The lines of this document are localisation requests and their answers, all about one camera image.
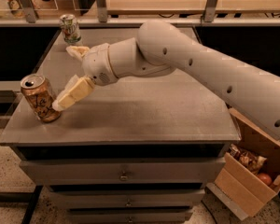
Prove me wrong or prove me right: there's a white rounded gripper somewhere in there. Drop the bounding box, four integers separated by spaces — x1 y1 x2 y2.
52 43 119 111

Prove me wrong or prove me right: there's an orange LaCroix soda can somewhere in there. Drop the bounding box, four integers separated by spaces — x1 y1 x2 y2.
21 74 61 122

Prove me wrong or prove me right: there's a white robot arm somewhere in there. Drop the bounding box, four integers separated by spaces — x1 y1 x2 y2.
53 21 280 141

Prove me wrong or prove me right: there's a green and white soda can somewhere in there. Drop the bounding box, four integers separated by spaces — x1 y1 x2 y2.
60 14 82 46

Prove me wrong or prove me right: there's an orange bottle behind glass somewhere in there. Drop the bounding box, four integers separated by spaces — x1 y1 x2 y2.
7 0 24 18

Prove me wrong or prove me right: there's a wooden shelf with railing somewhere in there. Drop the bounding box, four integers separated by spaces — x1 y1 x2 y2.
0 0 280 26

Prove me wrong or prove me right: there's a grey drawer cabinet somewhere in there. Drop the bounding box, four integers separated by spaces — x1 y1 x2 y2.
0 26 241 224

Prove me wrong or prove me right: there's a middle grey drawer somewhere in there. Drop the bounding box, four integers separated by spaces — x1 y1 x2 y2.
50 189 204 209

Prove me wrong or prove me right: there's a grey drawer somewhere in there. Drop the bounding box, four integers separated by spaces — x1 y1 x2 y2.
20 158 225 186
50 189 204 209
68 208 192 224

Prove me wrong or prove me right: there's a top grey drawer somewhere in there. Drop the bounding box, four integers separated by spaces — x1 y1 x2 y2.
20 158 225 186

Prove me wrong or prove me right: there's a bottom grey drawer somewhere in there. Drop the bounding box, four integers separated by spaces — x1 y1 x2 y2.
68 208 192 224

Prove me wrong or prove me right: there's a brown snack bag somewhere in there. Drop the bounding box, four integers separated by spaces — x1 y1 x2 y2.
229 144 267 175

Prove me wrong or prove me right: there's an open cardboard box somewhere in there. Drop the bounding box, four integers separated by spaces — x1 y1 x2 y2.
210 108 280 220

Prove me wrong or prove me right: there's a red apple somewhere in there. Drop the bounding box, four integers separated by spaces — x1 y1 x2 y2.
257 173 272 186

